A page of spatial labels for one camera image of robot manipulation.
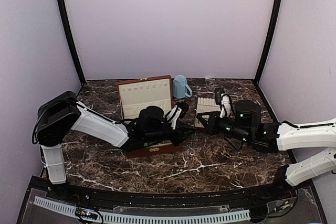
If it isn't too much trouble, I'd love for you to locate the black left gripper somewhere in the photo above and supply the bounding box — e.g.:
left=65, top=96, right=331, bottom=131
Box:
left=144, top=122, right=196, bottom=147

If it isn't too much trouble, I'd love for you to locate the white perforated cable rail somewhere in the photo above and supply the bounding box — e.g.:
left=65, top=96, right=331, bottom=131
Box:
left=33, top=196, right=251, bottom=223

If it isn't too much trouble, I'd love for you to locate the red jewelry box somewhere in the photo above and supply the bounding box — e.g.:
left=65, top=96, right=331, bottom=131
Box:
left=116, top=75, right=183, bottom=158

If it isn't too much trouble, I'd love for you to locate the light blue faceted mug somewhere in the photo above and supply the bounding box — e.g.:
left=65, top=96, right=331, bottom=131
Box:
left=173, top=75, right=193, bottom=99

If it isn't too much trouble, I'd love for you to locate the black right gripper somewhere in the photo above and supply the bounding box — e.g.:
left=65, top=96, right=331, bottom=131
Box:
left=197, top=111, right=252, bottom=144

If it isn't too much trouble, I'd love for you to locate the red jewelry display tray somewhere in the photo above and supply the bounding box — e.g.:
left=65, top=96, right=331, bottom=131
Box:
left=196, top=96, right=231, bottom=116

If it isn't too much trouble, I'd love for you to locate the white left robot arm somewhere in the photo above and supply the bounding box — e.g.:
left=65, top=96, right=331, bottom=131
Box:
left=31, top=91, right=196, bottom=201

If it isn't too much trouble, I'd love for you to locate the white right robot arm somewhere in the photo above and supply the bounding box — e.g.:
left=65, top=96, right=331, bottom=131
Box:
left=196, top=88, right=335, bottom=200

